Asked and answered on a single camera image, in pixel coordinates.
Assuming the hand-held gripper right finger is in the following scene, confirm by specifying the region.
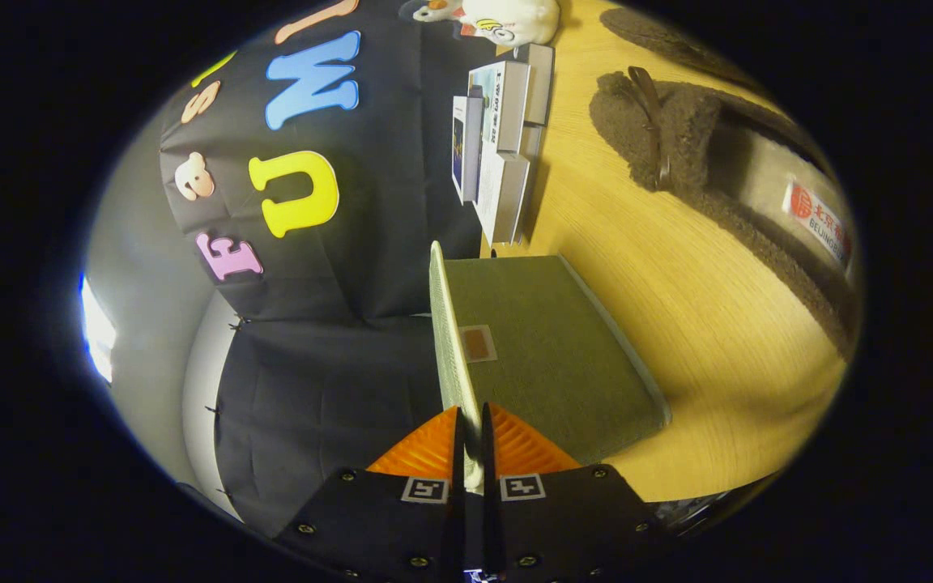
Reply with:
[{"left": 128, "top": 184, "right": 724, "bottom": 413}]
[{"left": 480, "top": 402, "right": 662, "bottom": 583}]

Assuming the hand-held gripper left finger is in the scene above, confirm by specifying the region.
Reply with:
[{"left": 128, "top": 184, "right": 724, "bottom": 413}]
[{"left": 272, "top": 406, "right": 467, "bottom": 583}]

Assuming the green fabric storage box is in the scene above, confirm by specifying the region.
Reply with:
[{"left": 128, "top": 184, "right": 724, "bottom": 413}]
[{"left": 428, "top": 240, "right": 672, "bottom": 495}]

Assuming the brown fuzzy slipper shoe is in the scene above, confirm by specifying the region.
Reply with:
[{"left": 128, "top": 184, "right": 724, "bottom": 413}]
[
  {"left": 588, "top": 69, "right": 860, "bottom": 361},
  {"left": 600, "top": 6, "right": 767, "bottom": 90}
]

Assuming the crinkled shiny plastic sheet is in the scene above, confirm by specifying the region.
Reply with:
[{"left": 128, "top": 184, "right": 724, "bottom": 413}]
[{"left": 653, "top": 490, "right": 728, "bottom": 531}]

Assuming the book with dark blue cover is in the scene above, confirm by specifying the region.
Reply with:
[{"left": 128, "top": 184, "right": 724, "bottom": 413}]
[{"left": 451, "top": 87, "right": 485, "bottom": 203}]

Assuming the book with light blue cover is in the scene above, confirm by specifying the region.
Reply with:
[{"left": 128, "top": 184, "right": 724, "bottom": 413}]
[{"left": 468, "top": 61, "right": 532, "bottom": 155}]

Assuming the bright ceiling light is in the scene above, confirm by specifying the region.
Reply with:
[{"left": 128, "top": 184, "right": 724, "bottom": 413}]
[{"left": 80, "top": 275, "right": 117, "bottom": 385}]

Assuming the white plush toy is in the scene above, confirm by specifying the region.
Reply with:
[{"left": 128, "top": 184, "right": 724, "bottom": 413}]
[{"left": 458, "top": 0, "right": 562, "bottom": 48}]

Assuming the penguin plush toy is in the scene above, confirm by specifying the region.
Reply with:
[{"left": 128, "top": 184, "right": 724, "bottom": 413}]
[{"left": 399, "top": 0, "right": 467, "bottom": 23}]

